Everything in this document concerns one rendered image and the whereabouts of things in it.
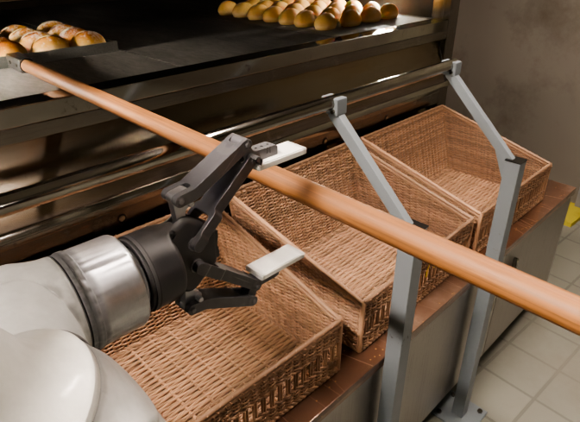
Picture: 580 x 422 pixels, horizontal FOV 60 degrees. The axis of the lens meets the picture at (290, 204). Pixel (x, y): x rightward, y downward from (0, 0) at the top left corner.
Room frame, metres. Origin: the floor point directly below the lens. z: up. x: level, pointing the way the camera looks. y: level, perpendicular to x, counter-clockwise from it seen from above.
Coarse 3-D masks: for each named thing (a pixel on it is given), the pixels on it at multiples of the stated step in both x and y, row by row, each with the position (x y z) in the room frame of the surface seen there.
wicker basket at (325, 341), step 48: (240, 240) 1.09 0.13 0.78; (288, 288) 0.96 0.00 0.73; (144, 336) 0.94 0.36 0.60; (192, 336) 0.96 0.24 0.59; (240, 336) 0.95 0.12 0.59; (288, 336) 0.95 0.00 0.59; (336, 336) 0.84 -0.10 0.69; (144, 384) 0.80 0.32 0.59; (192, 384) 0.80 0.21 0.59; (240, 384) 0.80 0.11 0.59; (288, 384) 0.74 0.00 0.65
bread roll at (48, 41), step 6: (42, 36) 1.35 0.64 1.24; (48, 36) 1.35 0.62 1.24; (54, 36) 1.36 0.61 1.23; (36, 42) 1.33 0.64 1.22; (42, 42) 1.33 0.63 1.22; (48, 42) 1.34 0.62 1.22; (54, 42) 1.35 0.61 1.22; (60, 42) 1.36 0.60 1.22; (66, 42) 1.38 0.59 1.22; (36, 48) 1.32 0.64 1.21; (42, 48) 1.32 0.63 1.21; (48, 48) 1.33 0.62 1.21; (54, 48) 1.34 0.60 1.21
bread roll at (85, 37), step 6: (84, 30) 1.44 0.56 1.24; (90, 30) 1.45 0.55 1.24; (72, 36) 1.41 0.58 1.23; (78, 36) 1.41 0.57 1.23; (84, 36) 1.41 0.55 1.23; (90, 36) 1.42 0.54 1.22; (96, 36) 1.43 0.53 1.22; (102, 36) 1.45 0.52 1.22; (72, 42) 1.40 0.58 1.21; (78, 42) 1.40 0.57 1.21; (84, 42) 1.40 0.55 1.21; (90, 42) 1.41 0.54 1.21; (96, 42) 1.42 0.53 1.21; (102, 42) 1.44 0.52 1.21
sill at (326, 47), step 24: (408, 24) 1.94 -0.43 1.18; (432, 24) 1.98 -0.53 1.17; (288, 48) 1.49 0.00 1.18; (312, 48) 1.51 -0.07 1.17; (336, 48) 1.59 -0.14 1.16; (360, 48) 1.67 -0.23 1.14; (168, 72) 1.20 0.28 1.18; (192, 72) 1.21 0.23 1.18; (216, 72) 1.26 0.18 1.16; (240, 72) 1.32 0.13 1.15; (48, 96) 1.00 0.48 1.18; (72, 96) 1.01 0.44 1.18; (120, 96) 1.08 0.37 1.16; (144, 96) 1.12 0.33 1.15; (0, 120) 0.91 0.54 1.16; (24, 120) 0.94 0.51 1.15
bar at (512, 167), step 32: (448, 64) 1.33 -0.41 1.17; (352, 96) 1.05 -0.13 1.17; (224, 128) 0.82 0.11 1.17; (256, 128) 0.86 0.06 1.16; (352, 128) 1.00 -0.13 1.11; (128, 160) 0.69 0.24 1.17; (160, 160) 0.72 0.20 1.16; (512, 160) 1.21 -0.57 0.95; (32, 192) 0.59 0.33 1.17; (64, 192) 0.61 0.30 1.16; (384, 192) 0.92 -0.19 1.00; (512, 192) 1.19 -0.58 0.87; (416, 224) 0.88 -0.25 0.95; (416, 288) 0.87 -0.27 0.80; (480, 320) 1.19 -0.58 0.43; (480, 352) 1.21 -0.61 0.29; (384, 384) 0.87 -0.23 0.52; (384, 416) 0.86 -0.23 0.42; (448, 416) 1.19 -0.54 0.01; (480, 416) 1.19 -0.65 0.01
